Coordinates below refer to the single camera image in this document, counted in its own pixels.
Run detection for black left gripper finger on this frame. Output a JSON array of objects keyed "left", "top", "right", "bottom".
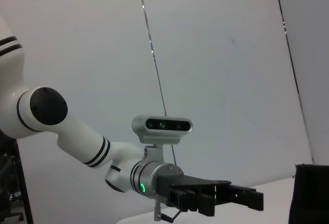
[
  {"left": 215, "top": 183, "right": 265, "bottom": 211},
  {"left": 166, "top": 184, "right": 216, "bottom": 216}
]

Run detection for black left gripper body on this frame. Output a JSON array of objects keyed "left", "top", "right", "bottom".
[{"left": 155, "top": 174, "right": 232, "bottom": 206}]

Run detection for black food bag orange straps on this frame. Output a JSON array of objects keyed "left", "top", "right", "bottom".
[{"left": 287, "top": 163, "right": 329, "bottom": 224}]

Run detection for black office chair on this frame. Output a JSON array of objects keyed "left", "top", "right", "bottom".
[{"left": 0, "top": 128, "right": 20, "bottom": 224}]

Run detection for silver connector with black cable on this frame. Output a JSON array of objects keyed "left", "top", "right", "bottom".
[{"left": 153, "top": 199, "right": 182, "bottom": 222}]

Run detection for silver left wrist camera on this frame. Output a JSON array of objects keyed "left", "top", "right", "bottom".
[{"left": 132, "top": 114, "right": 193, "bottom": 164}]

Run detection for black vertical frame post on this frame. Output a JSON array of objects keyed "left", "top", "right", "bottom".
[{"left": 15, "top": 141, "right": 34, "bottom": 224}]

